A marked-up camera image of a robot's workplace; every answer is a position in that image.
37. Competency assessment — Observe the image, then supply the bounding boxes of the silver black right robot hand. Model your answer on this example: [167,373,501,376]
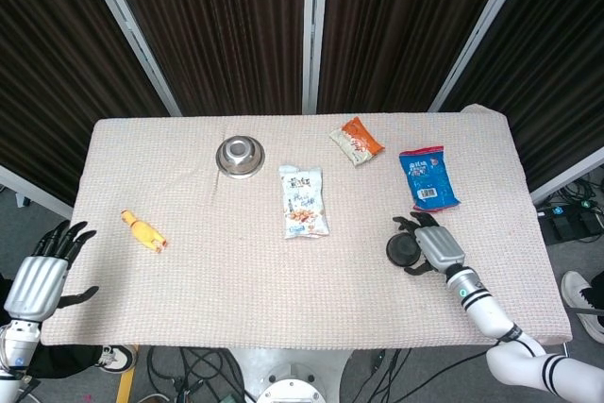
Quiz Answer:
[393,211,466,277]

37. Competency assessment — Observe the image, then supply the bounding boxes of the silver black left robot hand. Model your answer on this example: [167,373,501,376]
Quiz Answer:
[3,220,100,322]

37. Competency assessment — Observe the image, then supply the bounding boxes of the black round object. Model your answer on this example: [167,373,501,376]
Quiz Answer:
[385,228,425,268]

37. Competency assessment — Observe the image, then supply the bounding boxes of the white silver robot base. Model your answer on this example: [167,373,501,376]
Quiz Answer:
[226,348,355,403]

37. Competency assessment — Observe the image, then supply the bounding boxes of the blue snack bag red trim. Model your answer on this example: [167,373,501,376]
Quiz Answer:
[398,145,461,214]

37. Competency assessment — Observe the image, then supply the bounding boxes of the black trouser leg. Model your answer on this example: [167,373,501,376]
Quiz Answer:
[27,344,106,379]

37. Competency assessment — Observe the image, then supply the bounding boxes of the white black low sneaker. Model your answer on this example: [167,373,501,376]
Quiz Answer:
[96,344,139,374]

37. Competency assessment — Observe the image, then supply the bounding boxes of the yellow rubber chicken toy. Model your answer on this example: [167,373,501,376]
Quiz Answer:
[119,209,170,254]

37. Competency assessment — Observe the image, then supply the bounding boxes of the yellow floor tape strip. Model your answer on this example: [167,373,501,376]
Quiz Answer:
[115,344,141,403]

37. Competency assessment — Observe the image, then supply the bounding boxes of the orange and white snack packet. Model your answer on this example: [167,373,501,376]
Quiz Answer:
[328,116,386,168]

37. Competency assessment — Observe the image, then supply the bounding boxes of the white sneaker black laces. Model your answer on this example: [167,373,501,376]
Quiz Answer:
[560,270,604,345]

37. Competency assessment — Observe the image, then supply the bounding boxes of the white peanut snack bag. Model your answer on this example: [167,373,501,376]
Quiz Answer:
[277,164,330,241]

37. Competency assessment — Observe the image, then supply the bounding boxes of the beige waffle-weave tablecloth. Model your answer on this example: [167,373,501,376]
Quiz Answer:
[39,104,574,352]

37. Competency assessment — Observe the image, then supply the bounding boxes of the dark ribbed partition panel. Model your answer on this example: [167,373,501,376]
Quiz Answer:
[0,0,172,206]
[441,0,604,190]
[316,0,518,114]
[101,0,309,116]

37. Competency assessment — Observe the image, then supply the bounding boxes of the stainless steel bowl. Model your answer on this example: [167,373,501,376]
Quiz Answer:
[215,135,266,180]

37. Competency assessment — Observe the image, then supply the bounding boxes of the grey metal partition rail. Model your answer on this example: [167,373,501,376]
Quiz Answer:
[0,164,76,221]
[528,146,604,206]

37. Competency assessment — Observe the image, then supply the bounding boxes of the black floor cable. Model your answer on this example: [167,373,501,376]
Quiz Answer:
[145,346,232,403]
[348,349,492,403]
[554,171,604,210]

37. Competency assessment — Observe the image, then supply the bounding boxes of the grey metal partition post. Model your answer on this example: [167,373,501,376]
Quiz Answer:
[77,0,183,117]
[428,0,542,113]
[301,0,330,115]

